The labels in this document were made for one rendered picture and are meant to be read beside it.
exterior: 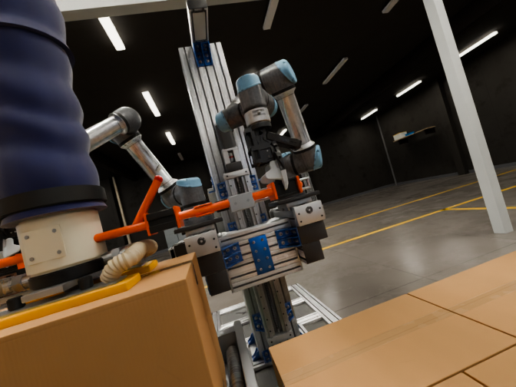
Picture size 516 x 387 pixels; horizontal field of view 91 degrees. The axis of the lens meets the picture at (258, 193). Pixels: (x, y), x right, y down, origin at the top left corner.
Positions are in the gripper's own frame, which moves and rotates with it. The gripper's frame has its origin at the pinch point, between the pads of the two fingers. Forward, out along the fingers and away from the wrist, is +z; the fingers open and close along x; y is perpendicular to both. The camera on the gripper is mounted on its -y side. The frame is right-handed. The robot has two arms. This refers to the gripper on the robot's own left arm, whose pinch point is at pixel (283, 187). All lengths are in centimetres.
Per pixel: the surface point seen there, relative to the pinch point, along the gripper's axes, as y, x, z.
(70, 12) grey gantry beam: 99, -158, -203
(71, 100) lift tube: 50, 3, -36
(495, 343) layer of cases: -39, 16, 54
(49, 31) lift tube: 50, 6, -53
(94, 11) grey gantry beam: 80, -160, -203
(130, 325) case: 42, 21, 19
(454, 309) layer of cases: -46, -1, 53
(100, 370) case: 49, 21, 25
